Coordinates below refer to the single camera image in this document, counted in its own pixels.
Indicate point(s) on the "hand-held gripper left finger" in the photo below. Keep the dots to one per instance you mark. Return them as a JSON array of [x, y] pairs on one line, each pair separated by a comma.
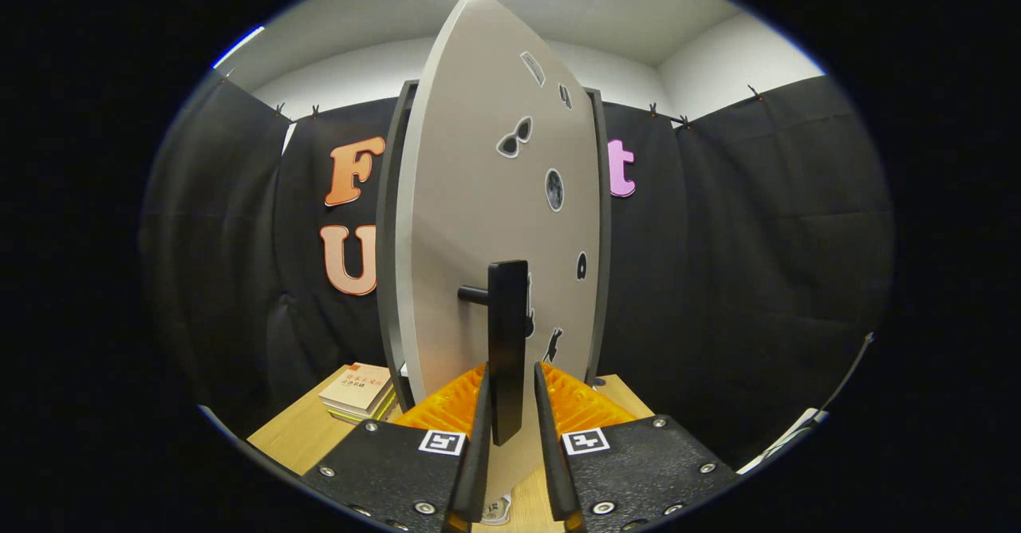
[[477, 453]]

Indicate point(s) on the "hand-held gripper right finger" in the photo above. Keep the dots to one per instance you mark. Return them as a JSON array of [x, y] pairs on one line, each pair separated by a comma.
[[550, 453]]

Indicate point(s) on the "white shoe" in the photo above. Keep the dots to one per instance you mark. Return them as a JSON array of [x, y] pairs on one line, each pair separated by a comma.
[[496, 511]]

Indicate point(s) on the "dark grey shoe cabinet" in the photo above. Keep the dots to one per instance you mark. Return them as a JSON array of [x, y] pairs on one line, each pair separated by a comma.
[[387, 238]]

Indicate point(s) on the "beige shoe cabinet door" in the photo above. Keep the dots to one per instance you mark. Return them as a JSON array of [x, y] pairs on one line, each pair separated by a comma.
[[471, 198]]

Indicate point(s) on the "yellow-edged book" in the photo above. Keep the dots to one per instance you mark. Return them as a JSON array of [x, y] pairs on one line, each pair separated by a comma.
[[352, 416]]

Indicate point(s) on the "black backdrop cloth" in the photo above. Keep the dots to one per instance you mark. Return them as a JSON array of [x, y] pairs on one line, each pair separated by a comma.
[[758, 238]]

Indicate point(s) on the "narrow ceiling light strip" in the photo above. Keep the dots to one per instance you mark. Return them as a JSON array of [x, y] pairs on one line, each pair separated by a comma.
[[238, 46]]

